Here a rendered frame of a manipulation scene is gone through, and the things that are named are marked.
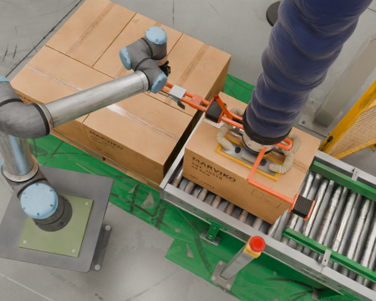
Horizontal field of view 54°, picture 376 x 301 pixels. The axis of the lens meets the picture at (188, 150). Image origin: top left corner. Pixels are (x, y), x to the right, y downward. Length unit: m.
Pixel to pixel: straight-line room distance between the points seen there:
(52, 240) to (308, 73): 1.42
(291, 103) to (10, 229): 1.48
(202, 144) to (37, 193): 0.81
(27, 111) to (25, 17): 2.72
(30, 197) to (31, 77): 1.18
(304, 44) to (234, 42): 2.45
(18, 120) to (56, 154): 1.76
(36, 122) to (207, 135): 0.94
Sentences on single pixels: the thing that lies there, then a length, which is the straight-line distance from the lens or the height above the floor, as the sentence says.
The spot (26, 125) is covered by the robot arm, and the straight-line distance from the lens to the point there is 1.29.
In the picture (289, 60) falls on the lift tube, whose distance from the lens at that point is 1.25.
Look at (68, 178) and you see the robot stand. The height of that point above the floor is 0.75.
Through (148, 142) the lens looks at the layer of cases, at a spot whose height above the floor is 0.54.
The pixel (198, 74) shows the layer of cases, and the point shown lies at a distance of 2.65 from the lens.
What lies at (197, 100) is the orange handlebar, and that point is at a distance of 1.86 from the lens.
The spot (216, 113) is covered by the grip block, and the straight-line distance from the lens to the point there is 1.83.
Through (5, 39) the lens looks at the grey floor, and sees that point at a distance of 3.83.
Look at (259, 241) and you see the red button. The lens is 1.69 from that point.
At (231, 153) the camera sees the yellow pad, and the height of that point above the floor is 0.97.
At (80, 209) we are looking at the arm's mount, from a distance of 2.00.
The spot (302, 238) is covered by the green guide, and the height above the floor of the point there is 0.64.
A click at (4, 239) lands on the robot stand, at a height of 0.75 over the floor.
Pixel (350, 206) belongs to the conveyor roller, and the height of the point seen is 0.55.
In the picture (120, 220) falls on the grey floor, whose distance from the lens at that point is 2.76.
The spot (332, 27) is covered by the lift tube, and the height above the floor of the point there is 1.90.
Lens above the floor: 2.64
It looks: 64 degrees down
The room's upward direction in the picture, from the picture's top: 7 degrees clockwise
